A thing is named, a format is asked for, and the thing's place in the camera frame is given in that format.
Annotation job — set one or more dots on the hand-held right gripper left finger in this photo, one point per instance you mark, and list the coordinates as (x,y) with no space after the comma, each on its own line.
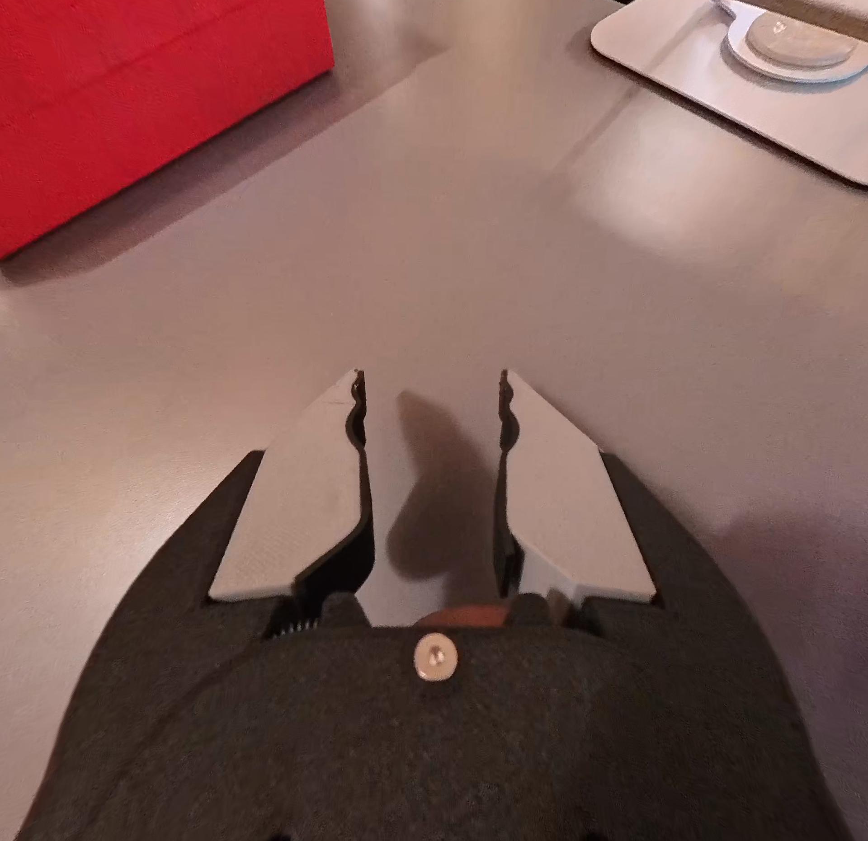
(298,515)

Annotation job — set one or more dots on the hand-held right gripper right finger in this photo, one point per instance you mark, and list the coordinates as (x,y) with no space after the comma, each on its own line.
(569,515)

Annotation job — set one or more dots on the red plastic bin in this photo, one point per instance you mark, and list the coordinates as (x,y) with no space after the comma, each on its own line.
(135,75)

